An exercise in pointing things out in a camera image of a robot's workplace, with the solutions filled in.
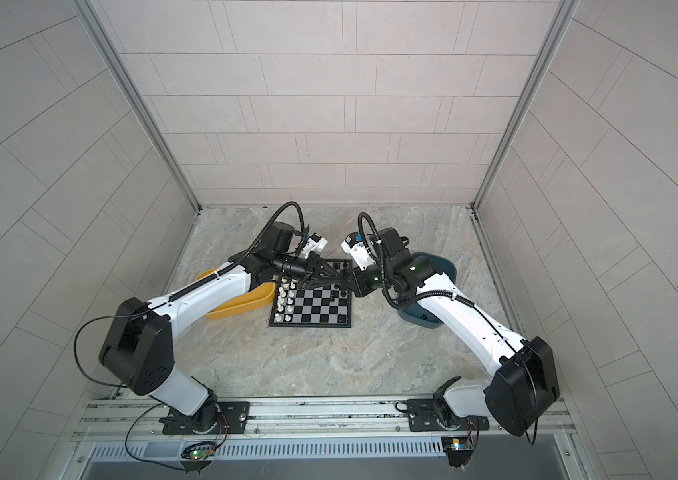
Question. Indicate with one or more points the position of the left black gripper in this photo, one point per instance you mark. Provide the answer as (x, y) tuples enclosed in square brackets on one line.
[(312, 267)]

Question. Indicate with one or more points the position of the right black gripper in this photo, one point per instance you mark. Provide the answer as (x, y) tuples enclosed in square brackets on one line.
[(359, 285)]

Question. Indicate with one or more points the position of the black white chessboard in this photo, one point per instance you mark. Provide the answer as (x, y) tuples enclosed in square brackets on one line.
[(319, 306)]

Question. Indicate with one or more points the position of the yellow plastic tray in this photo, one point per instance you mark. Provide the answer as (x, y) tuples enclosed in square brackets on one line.
[(260, 297)]

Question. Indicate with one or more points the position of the teal plastic bin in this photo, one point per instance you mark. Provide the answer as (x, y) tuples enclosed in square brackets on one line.
[(414, 313)]

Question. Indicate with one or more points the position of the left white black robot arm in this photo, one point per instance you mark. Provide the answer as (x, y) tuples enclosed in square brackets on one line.
[(138, 348)]

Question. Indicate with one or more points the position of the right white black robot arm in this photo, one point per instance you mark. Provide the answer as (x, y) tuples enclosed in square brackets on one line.
[(524, 382)]

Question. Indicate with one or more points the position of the right circuit board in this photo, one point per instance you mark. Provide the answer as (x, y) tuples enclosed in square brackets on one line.
[(459, 451)]

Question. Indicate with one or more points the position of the left green circuit board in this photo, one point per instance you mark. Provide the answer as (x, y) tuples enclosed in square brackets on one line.
[(201, 451)]

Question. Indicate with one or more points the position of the ventilation grille strip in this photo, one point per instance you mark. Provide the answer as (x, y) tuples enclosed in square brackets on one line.
[(276, 449)]

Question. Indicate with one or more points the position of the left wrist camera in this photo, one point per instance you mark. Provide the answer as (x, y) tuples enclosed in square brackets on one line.
[(315, 244)]

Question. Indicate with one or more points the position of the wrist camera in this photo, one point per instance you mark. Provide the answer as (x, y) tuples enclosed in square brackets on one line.
[(354, 246), (315, 244)]

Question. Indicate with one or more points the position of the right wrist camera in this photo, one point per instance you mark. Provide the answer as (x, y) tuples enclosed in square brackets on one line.
[(354, 246)]

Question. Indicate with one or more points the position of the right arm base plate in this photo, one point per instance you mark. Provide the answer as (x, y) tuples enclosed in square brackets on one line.
[(422, 417)]

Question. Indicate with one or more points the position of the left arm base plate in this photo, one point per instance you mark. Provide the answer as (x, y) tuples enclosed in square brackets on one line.
[(225, 417)]

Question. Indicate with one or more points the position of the aluminium mounting rail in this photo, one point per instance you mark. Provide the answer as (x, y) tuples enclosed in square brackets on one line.
[(266, 418)]

